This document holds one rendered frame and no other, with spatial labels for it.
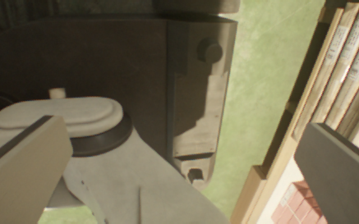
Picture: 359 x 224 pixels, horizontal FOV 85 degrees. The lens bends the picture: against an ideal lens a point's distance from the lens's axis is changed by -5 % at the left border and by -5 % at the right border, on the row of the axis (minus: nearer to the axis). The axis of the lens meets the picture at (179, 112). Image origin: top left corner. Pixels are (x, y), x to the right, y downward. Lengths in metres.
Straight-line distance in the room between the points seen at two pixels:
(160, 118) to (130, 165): 0.23
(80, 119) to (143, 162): 0.12
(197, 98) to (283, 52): 0.41
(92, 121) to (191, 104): 0.24
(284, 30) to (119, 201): 0.69
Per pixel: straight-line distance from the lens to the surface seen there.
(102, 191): 0.29
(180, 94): 0.47
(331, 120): 0.76
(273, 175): 1.01
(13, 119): 0.40
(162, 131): 0.54
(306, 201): 1.08
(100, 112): 0.35
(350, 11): 0.76
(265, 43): 0.75
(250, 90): 0.79
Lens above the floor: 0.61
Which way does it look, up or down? 57 degrees down
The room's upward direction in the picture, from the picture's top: 158 degrees clockwise
